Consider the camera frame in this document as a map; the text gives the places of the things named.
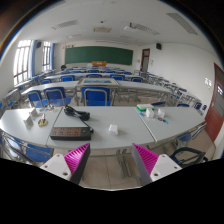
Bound yellow tape roll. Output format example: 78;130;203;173
37;113;49;128

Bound black-framed blue chair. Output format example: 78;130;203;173
169;146;208;169

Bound blue metal-framed chair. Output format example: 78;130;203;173
6;134;54;164
26;90;46;108
80;86;113;107
43;87;73;108
176;123;206;144

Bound orange lectern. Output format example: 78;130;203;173
92;60;108;67

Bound small white box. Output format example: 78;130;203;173
29;108;39;119
23;116;34;129

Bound brown wooden door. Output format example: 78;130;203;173
140;48;151;73
204;63;224;143

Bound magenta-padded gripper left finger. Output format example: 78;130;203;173
39;142;92;185

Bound ceiling air conditioner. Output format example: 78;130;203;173
93;26;113;33

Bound green chalkboard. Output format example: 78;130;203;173
64;46;134;66

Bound multi-pane classroom window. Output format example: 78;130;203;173
42;41;52;72
13;39;32;86

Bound ceiling light panels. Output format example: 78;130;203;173
50;11;200;39

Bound blue curtain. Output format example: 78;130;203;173
30;39;38;78
50;42;56;70

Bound black coiled power cable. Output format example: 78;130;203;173
63;105;95;134

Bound blue classroom chairs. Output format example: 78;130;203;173
0;66;208;111

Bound green and white flat box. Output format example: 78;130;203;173
136;103;155;112

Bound white printed carton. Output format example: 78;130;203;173
145;108;156;119
156;108;166;119

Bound grey classroom desks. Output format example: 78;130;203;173
0;68;198;109

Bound white ceiling projector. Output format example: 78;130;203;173
123;22;137;32

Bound grey framed desk panel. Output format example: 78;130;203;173
78;77;119;87

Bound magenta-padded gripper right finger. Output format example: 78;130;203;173
131;143;183;186

